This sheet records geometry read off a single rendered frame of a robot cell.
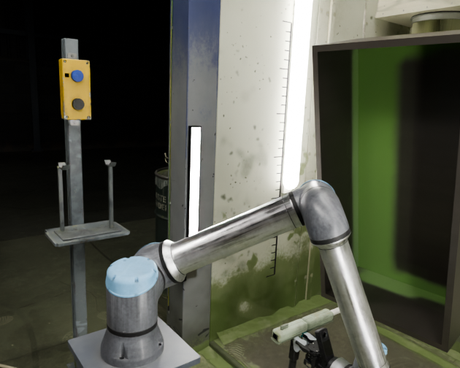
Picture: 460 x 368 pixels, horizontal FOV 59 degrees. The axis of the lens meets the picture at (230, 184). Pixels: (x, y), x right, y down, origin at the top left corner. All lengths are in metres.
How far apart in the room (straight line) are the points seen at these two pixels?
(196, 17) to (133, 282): 1.30
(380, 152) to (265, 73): 0.74
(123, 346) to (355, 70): 1.52
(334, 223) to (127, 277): 0.60
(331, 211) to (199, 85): 1.11
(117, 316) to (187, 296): 1.04
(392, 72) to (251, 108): 0.73
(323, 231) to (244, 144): 1.18
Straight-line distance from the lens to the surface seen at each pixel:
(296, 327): 1.68
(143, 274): 1.21
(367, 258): 2.35
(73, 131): 2.00
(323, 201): 1.16
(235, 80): 2.16
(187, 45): 2.02
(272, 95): 2.34
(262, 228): 1.27
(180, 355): 1.34
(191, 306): 2.31
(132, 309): 1.23
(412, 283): 2.28
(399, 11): 2.96
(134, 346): 1.29
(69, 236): 1.89
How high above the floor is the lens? 1.40
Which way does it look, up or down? 12 degrees down
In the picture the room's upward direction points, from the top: 2 degrees clockwise
